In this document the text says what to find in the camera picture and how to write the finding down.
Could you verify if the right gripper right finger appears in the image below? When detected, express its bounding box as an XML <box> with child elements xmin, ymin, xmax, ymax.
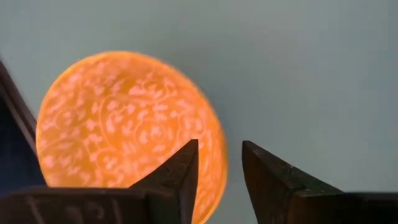
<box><xmin>242</xmin><ymin>140</ymin><xmax>343</xmax><ymax>224</ymax></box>

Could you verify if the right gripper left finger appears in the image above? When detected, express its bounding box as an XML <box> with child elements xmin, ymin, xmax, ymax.
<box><xmin>129</xmin><ymin>139</ymin><xmax>200</xmax><ymax>224</ymax></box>

